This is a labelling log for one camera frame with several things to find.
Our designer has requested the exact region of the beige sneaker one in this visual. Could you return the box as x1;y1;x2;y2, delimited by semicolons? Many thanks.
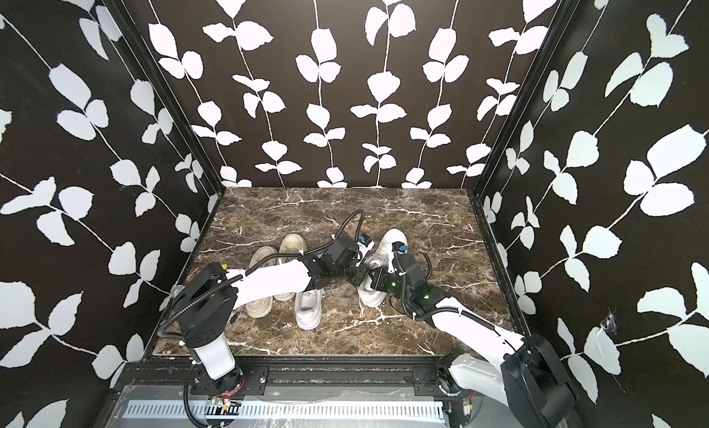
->
274;233;308;302
244;246;279;319

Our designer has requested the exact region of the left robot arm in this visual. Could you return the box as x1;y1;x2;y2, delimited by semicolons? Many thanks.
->
158;210;374;380

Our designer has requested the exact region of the white sneaker one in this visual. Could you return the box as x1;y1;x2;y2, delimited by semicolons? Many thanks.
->
295;290;322;330
357;229;408;308

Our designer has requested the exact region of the white slotted cable duct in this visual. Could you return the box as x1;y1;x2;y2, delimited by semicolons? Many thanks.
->
119;400;446;422

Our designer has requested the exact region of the beige sneaker right one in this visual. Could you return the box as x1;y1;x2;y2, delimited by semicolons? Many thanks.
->
274;233;308;302

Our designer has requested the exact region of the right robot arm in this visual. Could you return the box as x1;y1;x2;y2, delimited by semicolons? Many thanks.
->
367;252;579;427

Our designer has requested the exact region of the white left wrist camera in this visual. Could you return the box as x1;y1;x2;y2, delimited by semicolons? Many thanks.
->
358;233;374;252

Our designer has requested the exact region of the beige sneaker left one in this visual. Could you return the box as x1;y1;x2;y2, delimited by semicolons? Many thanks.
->
244;246;279;319

